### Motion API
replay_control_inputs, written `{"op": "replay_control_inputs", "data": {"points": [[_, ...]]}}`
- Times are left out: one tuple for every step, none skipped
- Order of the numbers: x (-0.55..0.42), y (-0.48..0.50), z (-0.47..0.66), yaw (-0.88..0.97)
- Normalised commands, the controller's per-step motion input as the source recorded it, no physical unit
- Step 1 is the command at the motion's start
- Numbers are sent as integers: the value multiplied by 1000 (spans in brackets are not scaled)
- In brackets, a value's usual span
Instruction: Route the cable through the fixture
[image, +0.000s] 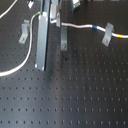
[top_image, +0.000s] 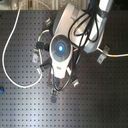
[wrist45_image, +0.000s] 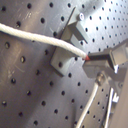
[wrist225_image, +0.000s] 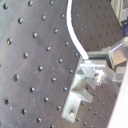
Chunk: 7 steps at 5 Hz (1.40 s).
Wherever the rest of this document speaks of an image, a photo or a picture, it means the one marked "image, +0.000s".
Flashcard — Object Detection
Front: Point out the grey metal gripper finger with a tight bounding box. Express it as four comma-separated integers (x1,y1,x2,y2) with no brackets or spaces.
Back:
35,0,50,71
50,0,61,27

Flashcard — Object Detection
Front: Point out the white cable with coloured bands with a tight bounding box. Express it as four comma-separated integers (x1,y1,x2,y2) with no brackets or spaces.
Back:
0,11,128,78

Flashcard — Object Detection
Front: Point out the white tag top left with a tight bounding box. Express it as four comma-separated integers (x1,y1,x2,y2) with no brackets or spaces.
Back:
27,0,34,9

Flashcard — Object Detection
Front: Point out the middle grey cable clip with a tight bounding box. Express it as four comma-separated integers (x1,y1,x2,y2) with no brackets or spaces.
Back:
61,26,67,51

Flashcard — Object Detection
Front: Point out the grey cable clip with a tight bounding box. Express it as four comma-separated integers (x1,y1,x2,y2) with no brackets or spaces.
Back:
102,23,114,46
19,20,30,44
61,26,67,51

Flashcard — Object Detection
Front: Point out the left grey cable clip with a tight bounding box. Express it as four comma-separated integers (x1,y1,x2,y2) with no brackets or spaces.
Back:
19,20,30,44

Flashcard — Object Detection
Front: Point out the white cable top left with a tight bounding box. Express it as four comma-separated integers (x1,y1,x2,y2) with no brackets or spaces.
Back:
0,0,19,20

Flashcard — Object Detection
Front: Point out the right grey cable clip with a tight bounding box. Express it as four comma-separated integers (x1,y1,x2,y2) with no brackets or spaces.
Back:
102,23,114,46

